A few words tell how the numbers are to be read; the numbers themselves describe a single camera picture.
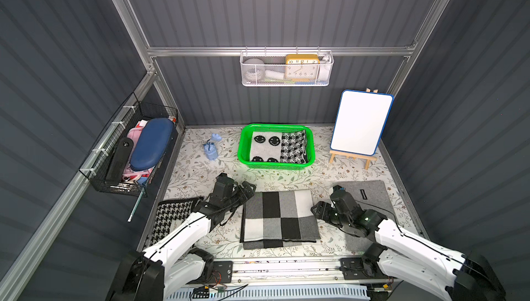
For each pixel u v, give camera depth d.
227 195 0.67
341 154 1.01
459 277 0.42
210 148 1.00
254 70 0.83
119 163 0.63
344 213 0.65
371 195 0.89
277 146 1.05
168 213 0.83
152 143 0.67
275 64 0.91
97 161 0.61
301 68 0.89
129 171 0.63
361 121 0.89
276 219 0.85
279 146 1.05
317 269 0.75
